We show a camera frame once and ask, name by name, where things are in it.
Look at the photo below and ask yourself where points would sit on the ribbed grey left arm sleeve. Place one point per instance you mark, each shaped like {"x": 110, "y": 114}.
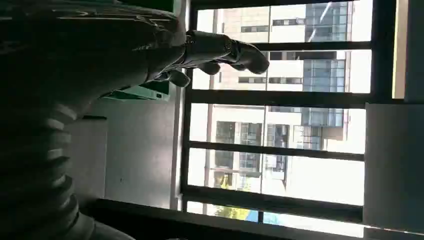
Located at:
{"x": 30, "y": 172}

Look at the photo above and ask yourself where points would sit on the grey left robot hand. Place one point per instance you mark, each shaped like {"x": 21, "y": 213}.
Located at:
{"x": 99, "y": 49}

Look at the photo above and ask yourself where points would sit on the pale building outside window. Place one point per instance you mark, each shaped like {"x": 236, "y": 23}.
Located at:
{"x": 285, "y": 71}

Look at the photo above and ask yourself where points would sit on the black window frame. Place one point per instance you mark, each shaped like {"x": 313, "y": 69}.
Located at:
{"x": 281, "y": 98}

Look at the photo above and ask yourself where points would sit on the green plastic crate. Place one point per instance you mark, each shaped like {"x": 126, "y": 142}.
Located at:
{"x": 139, "y": 93}

